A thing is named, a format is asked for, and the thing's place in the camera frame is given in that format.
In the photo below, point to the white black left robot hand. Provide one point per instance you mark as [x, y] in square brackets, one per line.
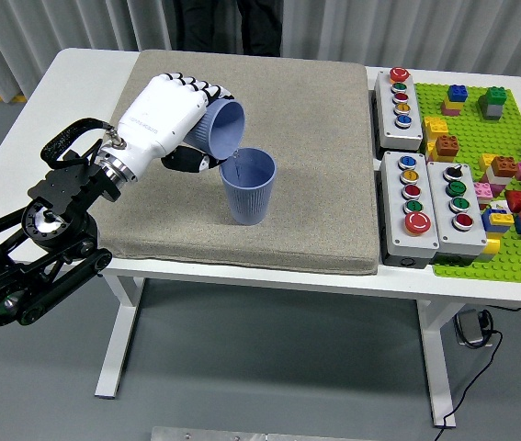
[159, 115]

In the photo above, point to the grey toy brick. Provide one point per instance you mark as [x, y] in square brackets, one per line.
[494, 112]

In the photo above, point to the green toy brick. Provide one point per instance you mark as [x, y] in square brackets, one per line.
[494, 95]

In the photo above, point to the blue toy brick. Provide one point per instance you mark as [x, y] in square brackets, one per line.
[490, 225]
[457, 93]

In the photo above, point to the green studded baseplate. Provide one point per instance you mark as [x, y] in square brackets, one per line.
[471, 138]

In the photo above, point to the white toy brick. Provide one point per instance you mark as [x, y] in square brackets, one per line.
[496, 180]

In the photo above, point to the grey four-button control box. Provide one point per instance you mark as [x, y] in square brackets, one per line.
[439, 211]

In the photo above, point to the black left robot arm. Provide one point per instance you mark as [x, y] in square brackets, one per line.
[58, 188]

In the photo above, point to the blue ribbed plastic cup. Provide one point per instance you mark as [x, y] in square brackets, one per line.
[228, 128]
[246, 202]

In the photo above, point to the red toy brick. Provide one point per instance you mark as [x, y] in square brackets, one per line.
[515, 200]

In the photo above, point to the white table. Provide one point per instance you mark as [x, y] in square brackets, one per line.
[90, 64]

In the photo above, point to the grey power adapter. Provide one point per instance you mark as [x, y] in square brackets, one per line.
[469, 327]

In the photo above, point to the flat yellow toy brick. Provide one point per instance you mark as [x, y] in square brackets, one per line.
[501, 219]

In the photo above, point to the orange-brown toy brick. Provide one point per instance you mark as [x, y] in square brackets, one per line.
[504, 165]
[447, 146]

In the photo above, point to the white pleated curtain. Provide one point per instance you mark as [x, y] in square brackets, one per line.
[35, 27]

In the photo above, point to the grey five-button control box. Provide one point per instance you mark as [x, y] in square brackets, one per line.
[395, 220]
[388, 119]

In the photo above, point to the grey-brown fabric mat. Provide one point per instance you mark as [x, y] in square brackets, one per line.
[287, 115]

